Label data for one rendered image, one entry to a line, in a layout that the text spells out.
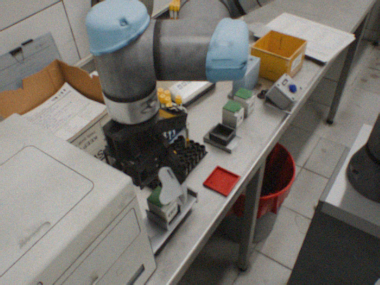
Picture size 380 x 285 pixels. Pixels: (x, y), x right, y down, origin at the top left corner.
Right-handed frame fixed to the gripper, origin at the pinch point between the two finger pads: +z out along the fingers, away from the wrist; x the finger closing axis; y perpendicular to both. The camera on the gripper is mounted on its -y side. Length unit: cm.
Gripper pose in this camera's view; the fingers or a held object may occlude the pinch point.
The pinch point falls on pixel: (158, 183)
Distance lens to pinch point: 67.6
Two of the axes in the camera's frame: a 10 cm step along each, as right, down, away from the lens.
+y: -5.6, 6.1, -5.5
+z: 0.4, 6.9, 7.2
